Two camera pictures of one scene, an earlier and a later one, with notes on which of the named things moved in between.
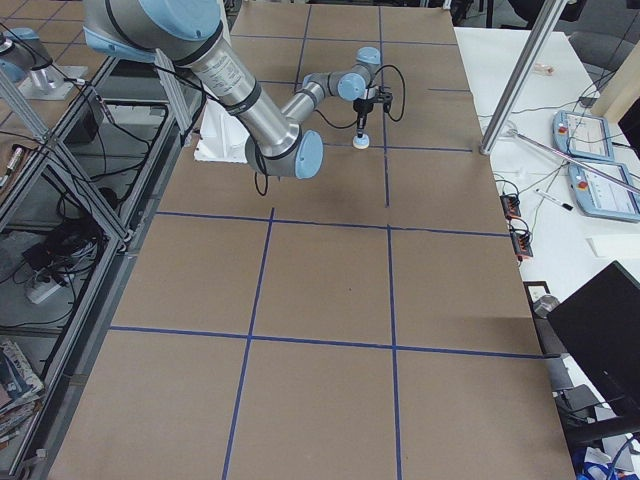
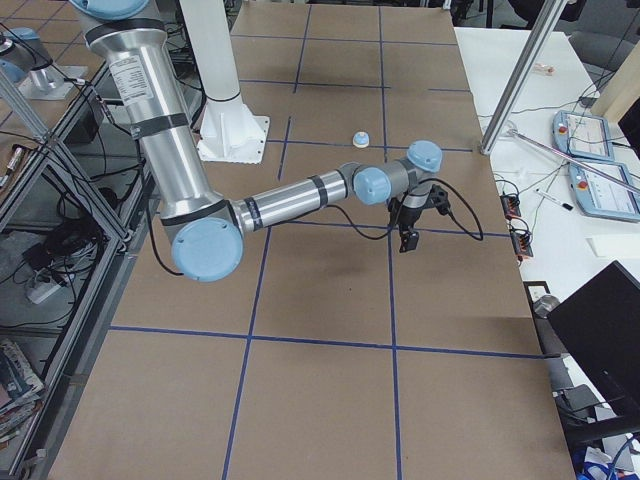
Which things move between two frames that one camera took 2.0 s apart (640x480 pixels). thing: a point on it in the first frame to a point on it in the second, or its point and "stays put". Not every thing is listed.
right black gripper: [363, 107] to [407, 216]
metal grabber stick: [622, 184] stays put
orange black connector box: [511, 206] stays put
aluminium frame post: [549, 16] stays put
